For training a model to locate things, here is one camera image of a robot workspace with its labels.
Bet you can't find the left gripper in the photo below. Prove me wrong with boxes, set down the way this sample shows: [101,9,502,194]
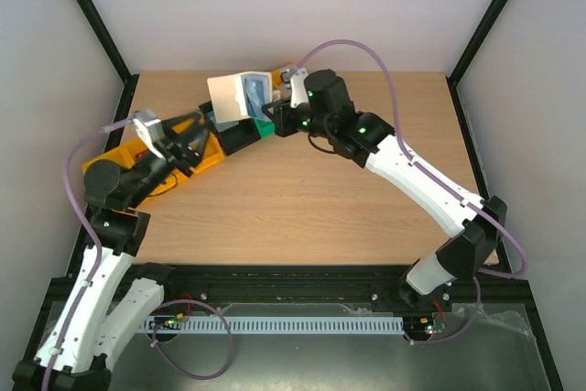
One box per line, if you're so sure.
[127,110,215,208]

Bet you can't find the blue VIP card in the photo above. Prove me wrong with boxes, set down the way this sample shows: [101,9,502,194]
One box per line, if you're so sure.
[243,74,269,118]

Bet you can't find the beige card holder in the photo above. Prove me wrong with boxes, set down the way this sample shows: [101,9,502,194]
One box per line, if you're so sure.
[207,71,281,122]

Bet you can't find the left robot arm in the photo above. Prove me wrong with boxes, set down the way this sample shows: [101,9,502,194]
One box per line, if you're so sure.
[13,109,212,390]

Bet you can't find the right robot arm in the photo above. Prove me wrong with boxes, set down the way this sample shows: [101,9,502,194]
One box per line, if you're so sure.
[263,68,507,310]

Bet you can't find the green bin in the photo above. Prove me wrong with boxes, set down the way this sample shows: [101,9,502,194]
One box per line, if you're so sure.
[254,119,275,138]

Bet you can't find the yellow bin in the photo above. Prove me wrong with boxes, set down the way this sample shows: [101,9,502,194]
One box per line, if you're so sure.
[271,62,298,89]
[82,147,135,177]
[121,137,149,168]
[153,132,226,195]

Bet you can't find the yellow bin far right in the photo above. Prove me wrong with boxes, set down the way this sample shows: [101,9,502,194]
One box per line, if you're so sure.
[271,62,298,89]

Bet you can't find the black bin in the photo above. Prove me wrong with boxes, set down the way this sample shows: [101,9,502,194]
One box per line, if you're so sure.
[199,101,261,156]

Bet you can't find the yellow bin far left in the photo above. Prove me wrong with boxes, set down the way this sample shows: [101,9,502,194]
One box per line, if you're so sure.
[82,147,135,177]

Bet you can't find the left black frame post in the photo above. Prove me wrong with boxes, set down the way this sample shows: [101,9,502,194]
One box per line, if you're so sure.
[48,0,138,85]

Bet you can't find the black frame post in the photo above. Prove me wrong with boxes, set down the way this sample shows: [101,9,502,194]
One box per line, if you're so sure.
[48,0,138,85]
[447,0,539,85]

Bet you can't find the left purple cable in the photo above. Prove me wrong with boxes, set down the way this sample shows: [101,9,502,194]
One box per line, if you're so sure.
[40,118,234,391]

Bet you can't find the purple cable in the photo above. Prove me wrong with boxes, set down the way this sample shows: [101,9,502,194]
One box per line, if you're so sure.
[292,38,528,347]
[40,118,234,391]

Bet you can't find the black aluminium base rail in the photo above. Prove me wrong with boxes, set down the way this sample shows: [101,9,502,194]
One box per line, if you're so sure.
[45,263,537,314]

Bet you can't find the white slotted cable duct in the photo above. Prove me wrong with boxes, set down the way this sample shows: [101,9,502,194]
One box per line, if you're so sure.
[139,316,404,335]

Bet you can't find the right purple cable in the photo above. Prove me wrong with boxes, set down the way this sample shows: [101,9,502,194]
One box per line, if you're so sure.
[292,38,528,347]

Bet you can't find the right black frame post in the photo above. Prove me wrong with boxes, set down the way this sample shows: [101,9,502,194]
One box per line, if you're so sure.
[447,0,539,85]

